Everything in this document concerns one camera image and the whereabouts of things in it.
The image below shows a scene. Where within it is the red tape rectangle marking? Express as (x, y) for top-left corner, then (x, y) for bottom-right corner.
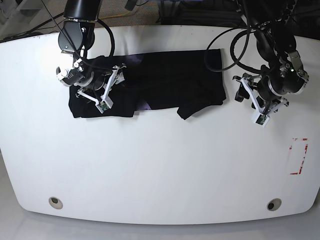
(288, 138), (309, 176)

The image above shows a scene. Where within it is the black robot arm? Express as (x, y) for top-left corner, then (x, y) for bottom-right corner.
(56, 0), (116, 91)
(238, 0), (309, 102)

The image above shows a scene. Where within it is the right table cable grommet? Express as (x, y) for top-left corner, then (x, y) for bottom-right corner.
(266, 198), (282, 212)

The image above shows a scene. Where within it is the table cable grommet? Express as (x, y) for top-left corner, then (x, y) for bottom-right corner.
(48, 197), (63, 210)
(266, 198), (282, 212)

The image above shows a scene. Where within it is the yellow cable on floor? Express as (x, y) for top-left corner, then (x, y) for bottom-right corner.
(97, 13), (126, 21)

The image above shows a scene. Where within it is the black T-shirt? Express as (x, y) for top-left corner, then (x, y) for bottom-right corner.
(68, 49), (227, 120)

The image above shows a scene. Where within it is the left table cable grommet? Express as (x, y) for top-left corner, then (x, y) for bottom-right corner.
(48, 197), (63, 210)

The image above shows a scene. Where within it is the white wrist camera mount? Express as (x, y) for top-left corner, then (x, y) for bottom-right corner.
(232, 73), (289, 128)
(76, 63), (127, 114)

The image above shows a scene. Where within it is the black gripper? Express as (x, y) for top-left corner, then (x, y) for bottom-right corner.
(234, 72), (295, 102)
(86, 70), (118, 91)

